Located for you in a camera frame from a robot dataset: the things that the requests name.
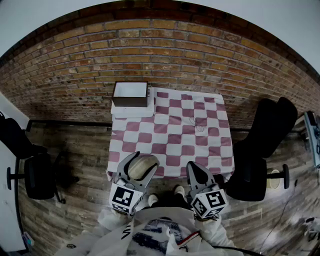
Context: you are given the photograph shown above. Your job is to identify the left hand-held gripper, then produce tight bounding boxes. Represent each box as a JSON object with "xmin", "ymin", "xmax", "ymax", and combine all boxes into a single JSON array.
[{"xmin": 108, "ymin": 151, "xmax": 161, "ymax": 215}]

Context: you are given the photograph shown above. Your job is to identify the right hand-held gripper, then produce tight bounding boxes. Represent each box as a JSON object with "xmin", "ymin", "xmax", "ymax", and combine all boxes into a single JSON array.
[{"xmin": 185, "ymin": 160, "xmax": 229, "ymax": 219}]

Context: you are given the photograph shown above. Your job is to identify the person's left forearm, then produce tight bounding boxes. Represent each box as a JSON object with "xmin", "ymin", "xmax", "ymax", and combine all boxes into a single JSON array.
[{"xmin": 97, "ymin": 207, "xmax": 136, "ymax": 232}]

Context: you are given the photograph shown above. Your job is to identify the person's right forearm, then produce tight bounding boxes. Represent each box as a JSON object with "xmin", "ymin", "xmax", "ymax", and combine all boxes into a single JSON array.
[{"xmin": 193, "ymin": 214, "xmax": 236, "ymax": 248}]

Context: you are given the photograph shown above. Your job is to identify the person's right white shoe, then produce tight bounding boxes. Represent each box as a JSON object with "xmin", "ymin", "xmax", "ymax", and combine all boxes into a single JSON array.
[{"xmin": 174, "ymin": 184, "xmax": 186, "ymax": 198}]

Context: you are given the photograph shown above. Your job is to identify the person's white shoe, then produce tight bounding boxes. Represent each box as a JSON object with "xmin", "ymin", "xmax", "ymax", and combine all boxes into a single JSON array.
[
  {"xmin": 148, "ymin": 193, "xmax": 160, "ymax": 207},
  {"xmin": 174, "ymin": 184, "xmax": 186, "ymax": 198}
]

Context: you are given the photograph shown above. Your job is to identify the person's left white shoe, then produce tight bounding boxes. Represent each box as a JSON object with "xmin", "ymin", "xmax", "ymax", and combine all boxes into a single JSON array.
[{"xmin": 148, "ymin": 193, "xmax": 160, "ymax": 207}]

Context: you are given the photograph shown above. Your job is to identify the person's black trousers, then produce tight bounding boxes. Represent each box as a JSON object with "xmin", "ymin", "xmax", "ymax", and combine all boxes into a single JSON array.
[{"xmin": 149, "ymin": 191, "xmax": 194, "ymax": 211}]

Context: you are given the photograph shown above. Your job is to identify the pink white checkered tablecloth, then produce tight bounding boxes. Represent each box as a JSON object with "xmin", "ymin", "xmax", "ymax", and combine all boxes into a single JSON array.
[{"xmin": 106, "ymin": 87, "xmax": 235, "ymax": 182}]

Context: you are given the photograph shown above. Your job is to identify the flat white box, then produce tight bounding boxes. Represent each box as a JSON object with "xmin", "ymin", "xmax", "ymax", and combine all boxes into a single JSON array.
[{"xmin": 110, "ymin": 87, "xmax": 156, "ymax": 119}]

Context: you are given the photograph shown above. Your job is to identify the brown box white inside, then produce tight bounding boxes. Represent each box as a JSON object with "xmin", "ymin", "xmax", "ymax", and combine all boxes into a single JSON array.
[{"xmin": 111, "ymin": 81, "xmax": 149, "ymax": 108}]

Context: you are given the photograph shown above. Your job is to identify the white tape roll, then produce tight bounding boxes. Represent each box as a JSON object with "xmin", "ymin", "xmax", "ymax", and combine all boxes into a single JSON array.
[{"xmin": 268, "ymin": 169, "xmax": 281, "ymax": 190}]

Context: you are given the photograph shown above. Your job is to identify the black office chair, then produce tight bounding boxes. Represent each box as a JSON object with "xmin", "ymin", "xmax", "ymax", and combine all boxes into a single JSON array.
[
  {"xmin": 0, "ymin": 117, "xmax": 80, "ymax": 205},
  {"xmin": 226, "ymin": 96, "xmax": 299, "ymax": 203}
]

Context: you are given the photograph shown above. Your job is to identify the grey desk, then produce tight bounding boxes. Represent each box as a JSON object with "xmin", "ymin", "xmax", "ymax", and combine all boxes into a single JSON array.
[{"xmin": 303, "ymin": 111, "xmax": 320, "ymax": 168}]

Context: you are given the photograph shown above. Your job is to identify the small teal packet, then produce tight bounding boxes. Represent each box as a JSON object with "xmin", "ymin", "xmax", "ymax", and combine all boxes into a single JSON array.
[{"xmin": 22, "ymin": 231, "xmax": 35, "ymax": 247}]

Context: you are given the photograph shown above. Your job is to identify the white desk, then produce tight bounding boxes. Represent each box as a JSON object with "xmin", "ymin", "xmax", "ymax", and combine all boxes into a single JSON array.
[{"xmin": 0, "ymin": 92, "xmax": 31, "ymax": 252}]

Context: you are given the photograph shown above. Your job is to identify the thick black cable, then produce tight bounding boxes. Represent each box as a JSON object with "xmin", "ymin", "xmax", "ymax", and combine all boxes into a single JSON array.
[{"xmin": 212, "ymin": 245, "xmax": 266, "ymax": 256}]

